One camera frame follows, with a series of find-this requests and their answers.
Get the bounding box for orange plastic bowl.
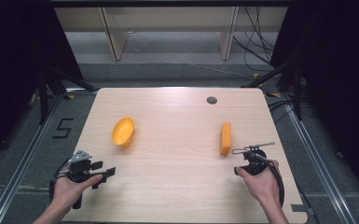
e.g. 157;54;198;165
111;117;136;149

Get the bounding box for black floor cables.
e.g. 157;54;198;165
268;98;295;125

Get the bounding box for person's right hand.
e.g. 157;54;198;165
235;159;282;209

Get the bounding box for metal floor rail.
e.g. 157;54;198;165
0;92;63;224
283;92;357;224

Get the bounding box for black curtain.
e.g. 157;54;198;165
269;0;359;200
0;0;85;171

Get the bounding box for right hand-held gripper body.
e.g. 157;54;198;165
230;142;276;176

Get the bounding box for black hanging cables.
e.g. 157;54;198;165
232;6;278;73

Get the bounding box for person's left hand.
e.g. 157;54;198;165
51;174;104;213

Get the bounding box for light wooden desk frame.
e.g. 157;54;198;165
53;6;289;62

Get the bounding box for thin white floor cable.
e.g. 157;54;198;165
126;31;254;79

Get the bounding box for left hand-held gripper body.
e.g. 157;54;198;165
66;149;93;210

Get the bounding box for black metal stand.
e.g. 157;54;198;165
242;54;304;121
36;63;96;126

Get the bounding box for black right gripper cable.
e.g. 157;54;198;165
255;153;285;209

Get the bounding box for grey tape piece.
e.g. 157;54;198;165
290;203;308;213

